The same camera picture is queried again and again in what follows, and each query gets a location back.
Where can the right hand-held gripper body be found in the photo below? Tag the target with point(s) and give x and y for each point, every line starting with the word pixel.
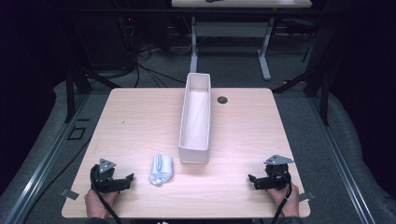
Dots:
pixel 277 177

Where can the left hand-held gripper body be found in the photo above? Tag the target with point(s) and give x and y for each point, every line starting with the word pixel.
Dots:
pixel 104 182

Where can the person's left hand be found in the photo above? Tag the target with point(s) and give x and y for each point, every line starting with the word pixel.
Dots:
pixel 96 203

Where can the person's right hand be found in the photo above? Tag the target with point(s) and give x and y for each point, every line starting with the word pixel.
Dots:
pixel 288 202

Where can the white rolled socks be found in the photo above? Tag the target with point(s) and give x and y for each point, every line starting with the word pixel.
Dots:
pixel 161 169

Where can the grey tape strip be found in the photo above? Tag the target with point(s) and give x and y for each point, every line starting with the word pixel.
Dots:
pixel 306 196
pixel 69 194

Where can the black tape square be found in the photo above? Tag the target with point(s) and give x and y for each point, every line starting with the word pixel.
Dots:
pixel 69 133

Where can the long white storage box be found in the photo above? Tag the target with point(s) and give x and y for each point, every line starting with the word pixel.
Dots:
pixel 196 124

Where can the white desk with metal legs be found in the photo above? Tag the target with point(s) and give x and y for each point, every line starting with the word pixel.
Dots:
pixel 236 29

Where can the silver floor rail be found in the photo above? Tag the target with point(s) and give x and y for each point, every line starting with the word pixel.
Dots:
pixel 37 174
pixel 339 161

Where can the black metal frame stand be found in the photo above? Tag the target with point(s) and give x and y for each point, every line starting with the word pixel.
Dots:
pixel 70 93
pixel 323 93

